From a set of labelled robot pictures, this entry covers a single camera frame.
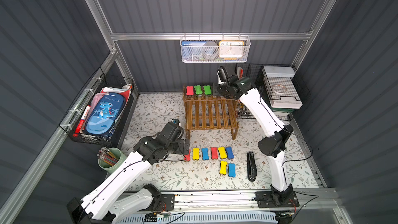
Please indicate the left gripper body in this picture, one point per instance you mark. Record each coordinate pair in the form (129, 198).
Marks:
(182, 146)

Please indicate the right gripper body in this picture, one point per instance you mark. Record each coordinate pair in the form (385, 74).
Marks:
(224, 79)

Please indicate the green eraser top row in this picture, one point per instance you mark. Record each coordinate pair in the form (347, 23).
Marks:
(198, 90)
(207, 90)

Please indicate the yellow eraser bottom row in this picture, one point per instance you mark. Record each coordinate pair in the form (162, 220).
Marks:
(222, 153)
(196, 154)

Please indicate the yellow eraser row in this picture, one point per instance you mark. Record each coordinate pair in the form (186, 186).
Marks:
(222, 153)
(223, 167)
(196, 154)

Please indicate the red eraser bottom row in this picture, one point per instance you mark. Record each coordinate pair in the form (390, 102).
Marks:
(214, 153)
(187, 157)

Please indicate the red eraser row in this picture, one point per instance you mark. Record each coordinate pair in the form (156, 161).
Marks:
(214, 153)
(189, 91)
(187, 157)

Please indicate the light blue eraser bottom row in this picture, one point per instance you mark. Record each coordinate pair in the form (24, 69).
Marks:
(205, 155)

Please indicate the yellow eraser top row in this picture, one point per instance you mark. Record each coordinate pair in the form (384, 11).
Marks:
(223, 167)

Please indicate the blue eraser top row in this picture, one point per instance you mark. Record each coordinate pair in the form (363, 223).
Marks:
(231, 170)

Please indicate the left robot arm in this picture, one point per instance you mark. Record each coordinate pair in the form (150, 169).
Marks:
(115, 180)

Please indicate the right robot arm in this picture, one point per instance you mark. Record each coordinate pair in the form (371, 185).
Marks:
(276, 132)

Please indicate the wooden two-tier shelf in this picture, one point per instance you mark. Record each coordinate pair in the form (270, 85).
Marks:
(210, 113)

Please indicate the red package in organizer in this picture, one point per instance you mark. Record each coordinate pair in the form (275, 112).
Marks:
(240, 72)

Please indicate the red eraser top row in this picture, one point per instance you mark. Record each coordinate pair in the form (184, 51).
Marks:
(189, 91)

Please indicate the yellow alarm clock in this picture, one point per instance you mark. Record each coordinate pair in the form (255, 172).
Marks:
(231, 49)

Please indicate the grey tape roll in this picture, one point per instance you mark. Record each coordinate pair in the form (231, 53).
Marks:
(210, 50)

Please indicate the blue box in basket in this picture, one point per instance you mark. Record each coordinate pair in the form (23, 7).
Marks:
(192, 51)

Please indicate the green pencil cup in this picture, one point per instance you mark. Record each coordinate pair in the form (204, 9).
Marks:
(110, 159)

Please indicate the blue dinosaur pencil case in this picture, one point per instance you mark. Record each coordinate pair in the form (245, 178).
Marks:
(103, 118)

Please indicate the black stapler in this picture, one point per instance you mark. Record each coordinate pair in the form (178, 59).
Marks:
(251, 167)

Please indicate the red marker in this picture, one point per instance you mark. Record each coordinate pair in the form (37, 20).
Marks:
(82, 121)

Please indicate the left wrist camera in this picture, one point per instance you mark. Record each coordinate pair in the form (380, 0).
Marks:
(176, 121)

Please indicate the black wire desk organizer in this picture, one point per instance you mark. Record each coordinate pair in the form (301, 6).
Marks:
(254, 72)

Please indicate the black wire wall basket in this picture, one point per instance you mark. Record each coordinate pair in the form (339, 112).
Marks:
(98, 86)

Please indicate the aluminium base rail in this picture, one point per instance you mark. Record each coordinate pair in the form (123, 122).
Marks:
(256, 199)

